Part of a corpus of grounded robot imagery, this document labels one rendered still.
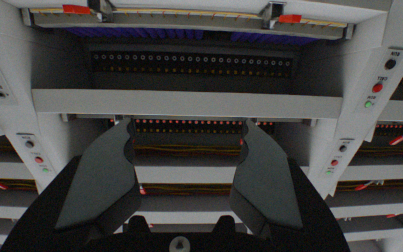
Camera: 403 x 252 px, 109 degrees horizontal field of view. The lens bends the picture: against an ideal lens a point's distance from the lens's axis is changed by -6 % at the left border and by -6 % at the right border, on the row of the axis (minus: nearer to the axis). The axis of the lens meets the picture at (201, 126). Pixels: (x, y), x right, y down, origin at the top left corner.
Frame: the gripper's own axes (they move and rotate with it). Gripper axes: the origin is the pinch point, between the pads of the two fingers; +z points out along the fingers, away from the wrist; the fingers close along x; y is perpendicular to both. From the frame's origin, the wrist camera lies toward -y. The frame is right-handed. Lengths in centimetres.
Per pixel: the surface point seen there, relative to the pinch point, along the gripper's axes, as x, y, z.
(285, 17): 11.8, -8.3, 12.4
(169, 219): -6.6, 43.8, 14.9
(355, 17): 27.3, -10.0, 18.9
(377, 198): 75, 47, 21
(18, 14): -30.0, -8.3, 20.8
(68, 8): -14.2, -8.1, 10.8
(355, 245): 88, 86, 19
